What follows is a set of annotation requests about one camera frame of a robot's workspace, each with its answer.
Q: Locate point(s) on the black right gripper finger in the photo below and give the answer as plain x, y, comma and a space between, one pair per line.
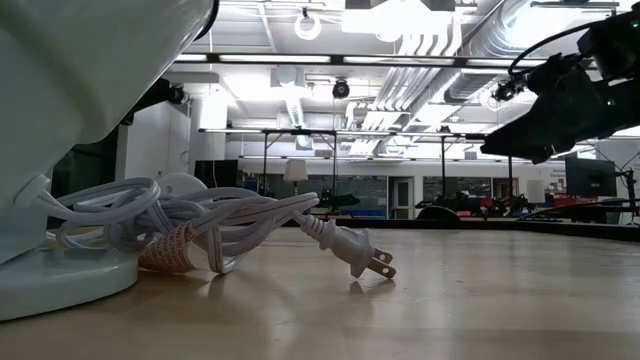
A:
515, 125
520, 147

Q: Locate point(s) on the white shade table lamp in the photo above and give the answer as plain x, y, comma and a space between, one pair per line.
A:
295, 171

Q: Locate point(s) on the pale green desk lamp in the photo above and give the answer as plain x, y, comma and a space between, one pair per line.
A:
75, 75

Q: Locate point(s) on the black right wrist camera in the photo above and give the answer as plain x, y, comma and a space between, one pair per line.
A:
612, 42

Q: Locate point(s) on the black aluminium rig frame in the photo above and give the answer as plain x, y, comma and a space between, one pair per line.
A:
585, 231

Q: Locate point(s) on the black dome camera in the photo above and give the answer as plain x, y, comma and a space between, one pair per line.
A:
341, 90

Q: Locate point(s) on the black metal workstation frame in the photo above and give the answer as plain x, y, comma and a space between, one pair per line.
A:
300, 132

